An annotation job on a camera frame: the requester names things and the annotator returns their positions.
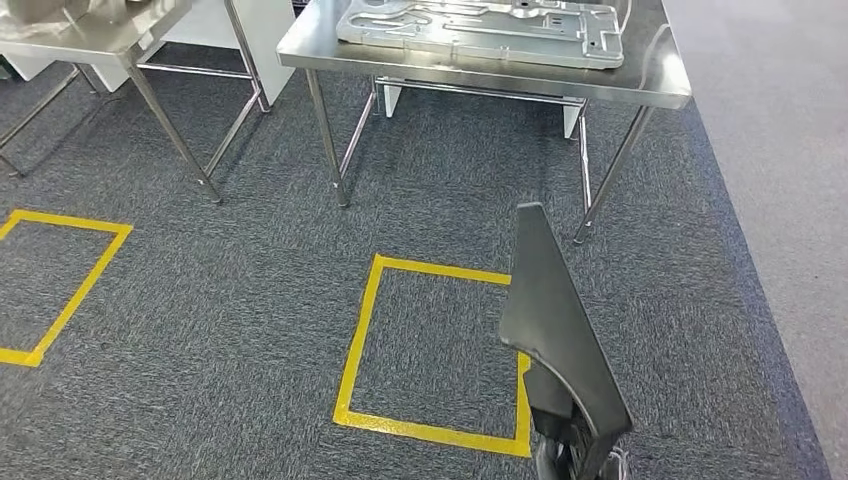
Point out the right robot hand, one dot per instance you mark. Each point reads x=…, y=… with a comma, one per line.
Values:
x=553, y=460

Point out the black plastic plate frame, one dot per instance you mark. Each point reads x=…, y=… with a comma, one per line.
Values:
x=556, y=318

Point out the stainless steel workbench table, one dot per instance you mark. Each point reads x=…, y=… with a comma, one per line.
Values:
x=649, y=79

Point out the yellow floor tape square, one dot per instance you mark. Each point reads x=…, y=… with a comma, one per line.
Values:
x=79, y=291
x=351, y=384

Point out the stamped aluminium panel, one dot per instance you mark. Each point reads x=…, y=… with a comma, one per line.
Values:
x=477, y=40

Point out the white cabinet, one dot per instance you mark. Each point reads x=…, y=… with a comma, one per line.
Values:
x=265, y=40

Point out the stainless steel side table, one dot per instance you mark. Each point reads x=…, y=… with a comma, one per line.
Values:
x=99, y=36

